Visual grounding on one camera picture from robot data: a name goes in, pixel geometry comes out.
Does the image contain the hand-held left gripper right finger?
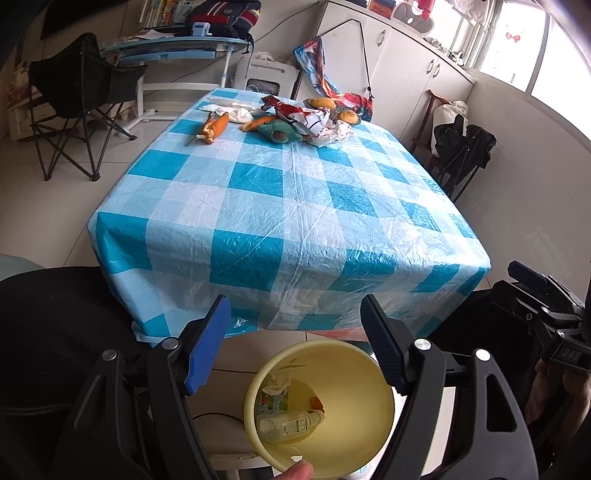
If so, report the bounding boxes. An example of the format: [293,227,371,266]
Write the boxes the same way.
[359,294,539,480]

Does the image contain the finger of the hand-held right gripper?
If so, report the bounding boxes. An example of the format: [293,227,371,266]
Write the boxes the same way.
[491,281,561,342]
[507,261,583,319]

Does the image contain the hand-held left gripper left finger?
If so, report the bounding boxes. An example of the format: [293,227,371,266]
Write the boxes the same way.
[53,295,232,480]

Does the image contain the yellow plastic bucket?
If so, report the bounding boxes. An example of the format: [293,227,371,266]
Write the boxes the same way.
[244,340,395,478]

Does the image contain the blue green milk carton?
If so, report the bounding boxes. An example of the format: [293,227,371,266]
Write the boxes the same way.
[256,388,296,416]

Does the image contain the clear plastic bottle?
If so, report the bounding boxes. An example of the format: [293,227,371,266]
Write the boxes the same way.
[256,408,326,445]

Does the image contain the white plastic bag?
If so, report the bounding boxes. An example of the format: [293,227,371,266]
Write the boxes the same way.
[307,121,354,147]

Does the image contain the green fruit peel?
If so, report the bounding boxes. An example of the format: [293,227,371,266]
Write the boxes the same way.
[256,119,303,143]

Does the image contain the orange brown peel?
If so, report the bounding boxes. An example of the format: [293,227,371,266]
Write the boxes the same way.
[242,115,277,132]

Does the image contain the red white snack wrapper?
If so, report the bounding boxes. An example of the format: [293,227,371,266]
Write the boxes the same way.
[261,95,334,138]

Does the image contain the person's right hand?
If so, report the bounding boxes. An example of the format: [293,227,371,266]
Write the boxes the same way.
[525,364,570,424]

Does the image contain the person's left hand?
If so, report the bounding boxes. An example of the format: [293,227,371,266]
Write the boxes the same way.
[281,462,314,480]

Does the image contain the chair with black jacket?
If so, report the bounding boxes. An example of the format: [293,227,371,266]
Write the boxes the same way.
[431,114,497,204]

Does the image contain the person's black trousers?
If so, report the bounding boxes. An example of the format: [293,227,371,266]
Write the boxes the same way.
[0,265,555,480]

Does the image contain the blue checked tablecloth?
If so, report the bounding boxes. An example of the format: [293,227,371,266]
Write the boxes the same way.
[87,87,491,348]

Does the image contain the white plastic sack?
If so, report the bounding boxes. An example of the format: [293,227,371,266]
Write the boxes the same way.
[434,100,469,130]

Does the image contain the wooden chair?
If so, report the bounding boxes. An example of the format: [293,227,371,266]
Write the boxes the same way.
[411,90,444,169]

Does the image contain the grey green seat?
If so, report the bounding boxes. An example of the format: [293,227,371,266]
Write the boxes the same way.
[0,254,47,282]

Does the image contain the window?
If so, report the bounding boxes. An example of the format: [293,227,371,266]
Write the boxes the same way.
[443,0,555,93]

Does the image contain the white cloth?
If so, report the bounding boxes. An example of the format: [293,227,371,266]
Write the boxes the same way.
[198,96,267,125]

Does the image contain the dark fruit basket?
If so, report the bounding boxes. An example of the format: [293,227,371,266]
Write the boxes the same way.
[309,99,362,126]

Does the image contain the white cabinet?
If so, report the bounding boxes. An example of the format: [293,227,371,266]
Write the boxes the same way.
[314,0,476,153]

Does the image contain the white small appliance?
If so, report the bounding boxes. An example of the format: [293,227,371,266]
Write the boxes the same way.
[233,55,298,100]

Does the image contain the white drawer unit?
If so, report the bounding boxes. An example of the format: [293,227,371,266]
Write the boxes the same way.
[7,99,51,139]

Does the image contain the black folding chair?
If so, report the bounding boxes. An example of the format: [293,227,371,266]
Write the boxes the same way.
[28,33,149,182]

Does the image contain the colourful printed bag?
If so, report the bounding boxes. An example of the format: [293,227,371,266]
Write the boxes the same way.
[294,21,376,121]

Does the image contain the blue glass desk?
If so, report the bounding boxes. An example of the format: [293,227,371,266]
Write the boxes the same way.
[100,36,250,130]

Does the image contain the papers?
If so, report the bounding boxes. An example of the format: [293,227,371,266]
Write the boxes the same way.
[124,28,176,42]

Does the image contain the black red backpack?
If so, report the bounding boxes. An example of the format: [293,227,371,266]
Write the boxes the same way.
[185,0,262,38]

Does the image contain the row of books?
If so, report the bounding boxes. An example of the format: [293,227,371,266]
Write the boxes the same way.
[139,0,195,28]

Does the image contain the black television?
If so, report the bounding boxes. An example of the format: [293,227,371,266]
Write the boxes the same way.
[41,0,77,40]

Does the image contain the black cable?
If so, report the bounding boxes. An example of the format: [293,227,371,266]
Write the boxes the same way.
[191,413,245,425]

